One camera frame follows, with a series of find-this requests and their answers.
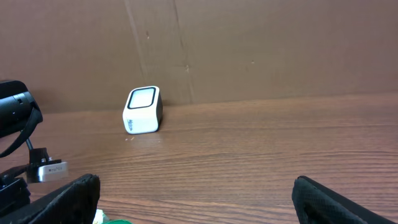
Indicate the white barcode scanner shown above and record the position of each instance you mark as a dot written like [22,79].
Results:
[143,111]

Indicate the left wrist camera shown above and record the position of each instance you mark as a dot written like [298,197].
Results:
[52,172]

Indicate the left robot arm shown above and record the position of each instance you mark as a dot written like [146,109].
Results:
[19,113]

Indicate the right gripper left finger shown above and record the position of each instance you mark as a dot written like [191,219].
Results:
[73,203]

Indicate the green lid jar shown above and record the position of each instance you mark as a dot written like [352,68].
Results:
[102,218]

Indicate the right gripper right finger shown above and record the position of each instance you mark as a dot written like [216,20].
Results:
[316,204]

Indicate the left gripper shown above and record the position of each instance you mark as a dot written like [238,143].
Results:
[14,191]

